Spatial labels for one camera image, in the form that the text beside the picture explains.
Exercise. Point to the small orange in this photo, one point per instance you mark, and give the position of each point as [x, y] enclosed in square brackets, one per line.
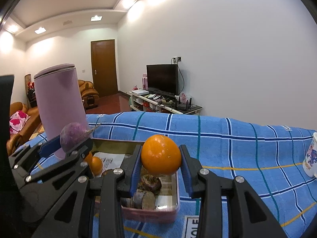
[161, 155]

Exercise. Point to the cut taro piece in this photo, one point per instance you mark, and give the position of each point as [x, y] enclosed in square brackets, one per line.
[145, 200]

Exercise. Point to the blue plaid blanket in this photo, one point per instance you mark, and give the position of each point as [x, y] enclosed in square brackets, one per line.
[235, 141]

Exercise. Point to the purple radish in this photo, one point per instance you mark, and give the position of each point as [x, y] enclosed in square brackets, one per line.
[71, 135]

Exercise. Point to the brown wooden door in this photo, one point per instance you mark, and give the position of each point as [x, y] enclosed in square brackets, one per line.
[104, 67]

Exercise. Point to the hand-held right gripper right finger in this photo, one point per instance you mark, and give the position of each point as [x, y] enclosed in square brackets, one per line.
[185, 171]

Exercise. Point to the wall power socket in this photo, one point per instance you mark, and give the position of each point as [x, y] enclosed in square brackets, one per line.
[177, 59]

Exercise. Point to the orange leather armchair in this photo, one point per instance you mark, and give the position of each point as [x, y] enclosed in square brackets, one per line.
[88, 93]

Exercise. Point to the white television stand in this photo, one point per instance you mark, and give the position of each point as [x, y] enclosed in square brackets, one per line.
[138, 104]

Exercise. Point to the flat white box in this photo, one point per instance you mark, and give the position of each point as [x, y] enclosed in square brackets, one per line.
[140, 92]

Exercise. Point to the pink floral cushion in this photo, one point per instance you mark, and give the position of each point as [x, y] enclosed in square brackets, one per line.
[18, 121]

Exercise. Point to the pink floral tin box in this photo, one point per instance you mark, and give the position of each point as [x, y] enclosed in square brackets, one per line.
[153, 215]

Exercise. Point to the black television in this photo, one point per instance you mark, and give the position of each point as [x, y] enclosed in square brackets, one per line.
[162, 78]

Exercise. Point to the orange leather sofa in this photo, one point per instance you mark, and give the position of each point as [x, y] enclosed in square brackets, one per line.
[32, 119]

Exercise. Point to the black router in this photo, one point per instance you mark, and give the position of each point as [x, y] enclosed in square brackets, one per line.
[183, 107]

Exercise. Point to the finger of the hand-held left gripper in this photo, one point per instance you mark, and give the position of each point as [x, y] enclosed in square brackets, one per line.
[49, 146]
[79, 151]

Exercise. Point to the small pink floral box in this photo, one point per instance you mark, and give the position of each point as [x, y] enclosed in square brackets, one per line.
[183, 97]

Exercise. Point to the dark cluttered rack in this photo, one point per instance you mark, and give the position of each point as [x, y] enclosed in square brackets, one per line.
[31, 91]

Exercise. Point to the tall pink box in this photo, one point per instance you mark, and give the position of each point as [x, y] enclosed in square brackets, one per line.
[145, 81]

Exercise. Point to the square ceiling light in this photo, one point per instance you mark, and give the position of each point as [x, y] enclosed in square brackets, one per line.
[40, 30]
[96, 17]

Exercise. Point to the pink tumbler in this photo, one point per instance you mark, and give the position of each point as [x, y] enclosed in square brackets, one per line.
[59, 99]

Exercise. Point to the white printed mug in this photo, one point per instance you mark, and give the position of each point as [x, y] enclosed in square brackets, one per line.
[310, 158]

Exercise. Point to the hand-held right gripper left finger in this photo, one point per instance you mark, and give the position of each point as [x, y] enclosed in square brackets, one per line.
[136, 168]

